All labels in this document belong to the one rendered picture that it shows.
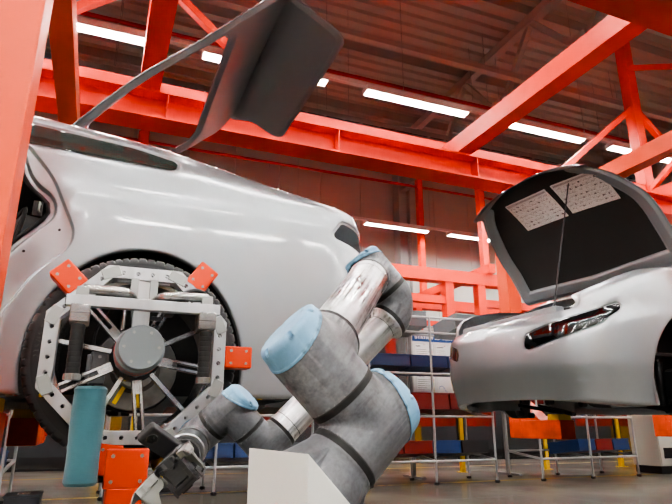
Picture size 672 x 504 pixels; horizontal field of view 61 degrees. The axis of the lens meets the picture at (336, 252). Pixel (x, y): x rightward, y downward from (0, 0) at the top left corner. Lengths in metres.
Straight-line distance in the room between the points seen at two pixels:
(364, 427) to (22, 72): 1.54
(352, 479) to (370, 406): 0.14
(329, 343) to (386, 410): 0.17
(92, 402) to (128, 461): 0.23
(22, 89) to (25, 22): 0.24
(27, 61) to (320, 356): 1.44
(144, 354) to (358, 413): 0.81
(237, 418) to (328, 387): 0.44
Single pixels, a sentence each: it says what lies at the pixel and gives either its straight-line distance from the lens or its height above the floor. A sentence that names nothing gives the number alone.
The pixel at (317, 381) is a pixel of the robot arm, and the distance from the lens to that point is 1.10.
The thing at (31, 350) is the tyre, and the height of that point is 0.85.
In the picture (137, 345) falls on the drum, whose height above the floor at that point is 0.85.
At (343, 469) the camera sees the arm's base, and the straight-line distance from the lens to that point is 1.09.
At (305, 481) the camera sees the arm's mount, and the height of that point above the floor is 0.55.
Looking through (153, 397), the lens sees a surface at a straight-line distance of 2.44.
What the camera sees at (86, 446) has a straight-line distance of 1.75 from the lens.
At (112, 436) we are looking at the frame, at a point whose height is 0.60.
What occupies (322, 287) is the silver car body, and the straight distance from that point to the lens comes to 2.56.
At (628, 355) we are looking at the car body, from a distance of 3.71.
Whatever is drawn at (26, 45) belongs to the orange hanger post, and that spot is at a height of 1.79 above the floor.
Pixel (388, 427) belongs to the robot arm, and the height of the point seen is 0.63.
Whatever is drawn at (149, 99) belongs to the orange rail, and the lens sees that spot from 5.07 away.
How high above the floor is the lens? 0.63
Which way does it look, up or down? 17 degrees up
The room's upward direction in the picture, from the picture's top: straight up
